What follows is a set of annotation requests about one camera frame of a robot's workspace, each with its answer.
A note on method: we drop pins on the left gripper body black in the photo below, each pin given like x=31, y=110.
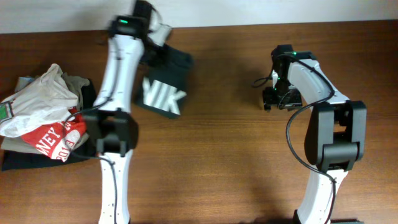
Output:
x=160, y=56

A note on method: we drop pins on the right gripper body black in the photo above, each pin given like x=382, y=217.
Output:
x=281, y=98

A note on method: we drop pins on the dark green t-shirt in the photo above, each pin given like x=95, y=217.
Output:
x=164, y=88

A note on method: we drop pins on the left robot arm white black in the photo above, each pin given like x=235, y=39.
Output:
x=109, y=123

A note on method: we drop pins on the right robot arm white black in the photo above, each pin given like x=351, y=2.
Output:
x=334, y=139

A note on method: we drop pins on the black folded garment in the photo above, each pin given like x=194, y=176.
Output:
x=18, y=160

